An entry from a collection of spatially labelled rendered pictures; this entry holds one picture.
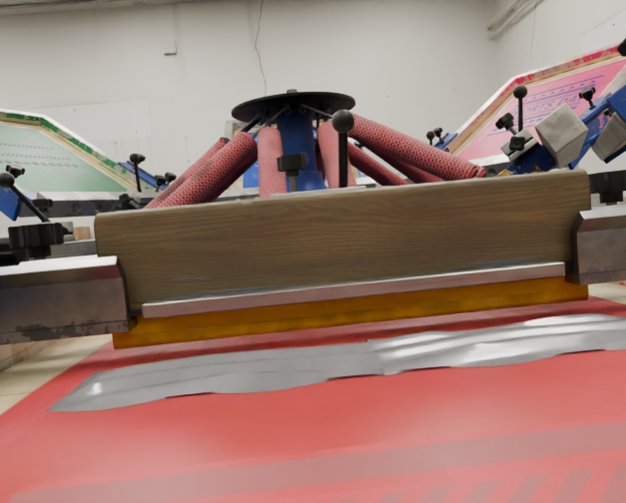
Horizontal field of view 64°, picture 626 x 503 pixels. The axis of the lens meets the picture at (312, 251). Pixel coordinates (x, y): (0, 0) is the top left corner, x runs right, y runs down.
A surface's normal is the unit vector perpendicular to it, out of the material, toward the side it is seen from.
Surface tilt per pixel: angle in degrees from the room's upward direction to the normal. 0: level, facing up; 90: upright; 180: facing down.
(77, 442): 0
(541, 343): 36
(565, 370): 0
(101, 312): 90
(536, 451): 0
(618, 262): 90
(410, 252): 90
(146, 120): 90
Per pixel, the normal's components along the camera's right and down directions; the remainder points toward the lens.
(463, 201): 0.05, 0.07
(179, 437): -0.09, -0.99
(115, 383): 0.08, -0.86
